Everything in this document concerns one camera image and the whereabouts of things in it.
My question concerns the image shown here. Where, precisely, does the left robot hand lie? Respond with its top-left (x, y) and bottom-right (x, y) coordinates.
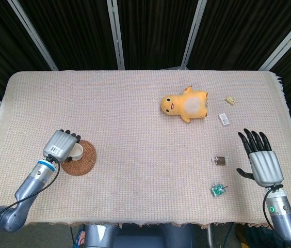
top-left (42, 129), bottom-right (82, 163)

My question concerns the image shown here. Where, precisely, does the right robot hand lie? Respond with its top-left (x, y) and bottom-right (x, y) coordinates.
top-left (236, 128), bottom-right (284, 187)

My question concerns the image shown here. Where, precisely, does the white paper cup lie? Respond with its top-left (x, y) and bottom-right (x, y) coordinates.
top-left (67, 143), bottom-right (84, 162)

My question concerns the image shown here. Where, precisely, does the round woven rattan coaster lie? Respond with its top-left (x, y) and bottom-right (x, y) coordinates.
top-left (60, 139), bottom-right (98, 177)

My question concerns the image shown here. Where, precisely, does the pink woven tablecloth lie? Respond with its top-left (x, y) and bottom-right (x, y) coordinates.
top-left (0, 70), bottom-right (291, 230)

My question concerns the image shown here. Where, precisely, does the brown candy in clear wrapper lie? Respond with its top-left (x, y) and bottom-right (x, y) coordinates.
top-left (211, 155), bottom-right (230, 166)

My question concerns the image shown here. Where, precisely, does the small green circuit board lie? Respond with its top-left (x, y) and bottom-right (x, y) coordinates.
top-left (211, 183), bottom-right (228, 197)

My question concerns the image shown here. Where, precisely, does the small white packet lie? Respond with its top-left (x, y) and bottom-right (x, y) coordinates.
top-left (218, 113), bottom-right (231, 127)

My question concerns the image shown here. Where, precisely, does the yellow plush duck toy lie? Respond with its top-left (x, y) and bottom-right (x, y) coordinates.
top-left (160, 85), bottom-right (210, 124)

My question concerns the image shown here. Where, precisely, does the grey robot torso base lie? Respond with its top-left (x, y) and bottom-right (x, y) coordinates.
top-left (83, 223), bottom-right (195, 248)

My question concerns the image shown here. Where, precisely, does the black curtain backdrop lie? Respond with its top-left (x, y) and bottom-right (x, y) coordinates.
top-left (0, 0), bottom-right (291, 149)

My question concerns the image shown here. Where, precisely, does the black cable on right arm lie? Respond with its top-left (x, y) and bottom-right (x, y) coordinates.
top-left (262, 184), bottom-right (284, 230)

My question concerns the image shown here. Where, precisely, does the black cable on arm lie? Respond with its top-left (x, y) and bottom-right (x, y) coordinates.
top-left (262, 184), bottom-right (284, 230)
top-left (0, 154), bottom-right (61, 248)

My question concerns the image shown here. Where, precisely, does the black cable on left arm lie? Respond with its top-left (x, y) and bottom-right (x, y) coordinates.
top-left (0, 154), bottom-right (61, 248)

